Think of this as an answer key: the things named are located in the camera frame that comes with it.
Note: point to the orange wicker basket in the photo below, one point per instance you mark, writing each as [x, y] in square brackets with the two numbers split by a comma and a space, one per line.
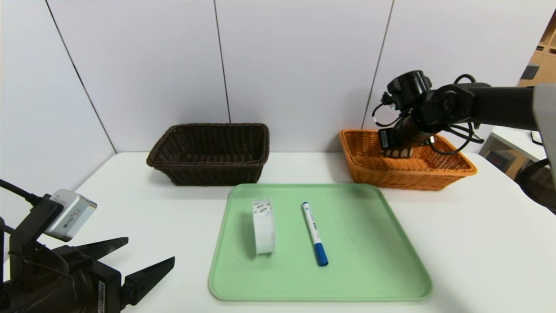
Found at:
[391, 178]

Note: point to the black office chair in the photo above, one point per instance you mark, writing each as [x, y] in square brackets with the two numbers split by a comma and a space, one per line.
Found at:
[541, 191]

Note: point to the white tape roll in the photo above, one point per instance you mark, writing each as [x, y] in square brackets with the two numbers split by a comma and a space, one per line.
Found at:
[264, 230]

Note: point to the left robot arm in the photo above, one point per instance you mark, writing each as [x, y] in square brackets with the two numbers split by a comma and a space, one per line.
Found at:
[43, 295]

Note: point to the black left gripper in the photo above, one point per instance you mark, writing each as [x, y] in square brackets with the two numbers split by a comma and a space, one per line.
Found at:
[105, 289]

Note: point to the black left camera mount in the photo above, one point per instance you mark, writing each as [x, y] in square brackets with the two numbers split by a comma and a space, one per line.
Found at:
[30, 234]

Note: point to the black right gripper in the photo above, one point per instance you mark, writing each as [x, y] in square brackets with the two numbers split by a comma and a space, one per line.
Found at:
[386, 140]

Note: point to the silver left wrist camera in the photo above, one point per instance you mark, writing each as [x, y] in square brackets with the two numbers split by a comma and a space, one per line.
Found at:
[71, 215]

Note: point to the white side table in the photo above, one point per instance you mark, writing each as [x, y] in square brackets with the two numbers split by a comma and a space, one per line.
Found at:
[512, 143]

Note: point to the blue and white marker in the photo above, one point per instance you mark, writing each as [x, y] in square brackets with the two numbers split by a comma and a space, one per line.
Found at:
[313, 232]

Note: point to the light green plastic tray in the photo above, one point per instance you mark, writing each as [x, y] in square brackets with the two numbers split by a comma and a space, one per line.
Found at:
[369, 261]

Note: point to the dark brown wicker basket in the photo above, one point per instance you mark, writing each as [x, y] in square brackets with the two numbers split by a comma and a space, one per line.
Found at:
[208, 171]

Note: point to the black and white eraser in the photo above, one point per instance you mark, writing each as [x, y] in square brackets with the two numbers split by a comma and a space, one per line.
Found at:
[537, 138]

